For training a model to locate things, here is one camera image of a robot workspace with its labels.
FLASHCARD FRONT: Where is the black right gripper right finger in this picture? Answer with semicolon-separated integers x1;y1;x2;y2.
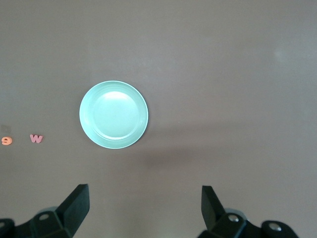
198;185;298;238

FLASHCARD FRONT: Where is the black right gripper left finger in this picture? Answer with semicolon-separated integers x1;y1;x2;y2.
0;183;90;238

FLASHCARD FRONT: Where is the green plate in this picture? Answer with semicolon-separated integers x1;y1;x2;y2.
79;80;149;150

